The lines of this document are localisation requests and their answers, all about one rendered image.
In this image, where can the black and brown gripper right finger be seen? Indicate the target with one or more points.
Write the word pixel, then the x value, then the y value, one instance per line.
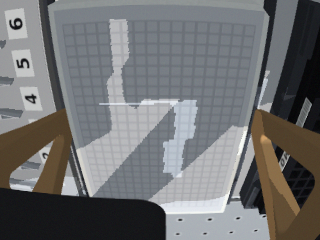
pixel 281 207

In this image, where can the black well plate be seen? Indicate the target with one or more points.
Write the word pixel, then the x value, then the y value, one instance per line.
pixel 305 113

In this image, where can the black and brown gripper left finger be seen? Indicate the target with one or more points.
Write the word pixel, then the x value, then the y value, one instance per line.
pixel 19 145

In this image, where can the white multi-well plate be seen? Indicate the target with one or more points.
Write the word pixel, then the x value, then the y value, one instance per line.
pixel 159 94

